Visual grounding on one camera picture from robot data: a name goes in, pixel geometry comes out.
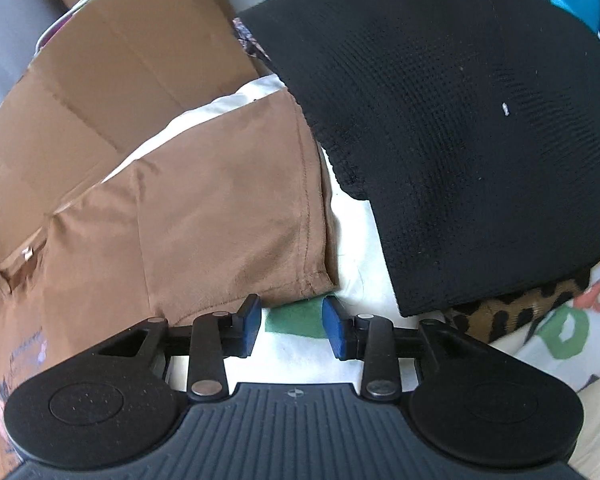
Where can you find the black folded knit cloth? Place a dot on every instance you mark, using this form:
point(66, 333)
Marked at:
point(455, 135)

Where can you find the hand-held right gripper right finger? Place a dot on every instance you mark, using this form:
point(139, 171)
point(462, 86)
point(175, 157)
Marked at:
point(335, 330)

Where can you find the flattened cardboard sheet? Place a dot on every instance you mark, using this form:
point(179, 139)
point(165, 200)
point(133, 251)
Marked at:
point(105, 75)

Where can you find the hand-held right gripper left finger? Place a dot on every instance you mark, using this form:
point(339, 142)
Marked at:
point(250, 325)

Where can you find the brown printed t-shirt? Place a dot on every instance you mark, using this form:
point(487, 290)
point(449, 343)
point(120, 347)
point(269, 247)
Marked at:
point(180, 210)

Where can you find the grey film-wrapped appliance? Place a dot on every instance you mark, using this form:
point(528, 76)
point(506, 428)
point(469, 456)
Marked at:
point(5, 35)

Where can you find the cream bear-print bed sheet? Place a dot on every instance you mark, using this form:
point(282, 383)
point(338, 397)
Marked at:
point(360, 240)

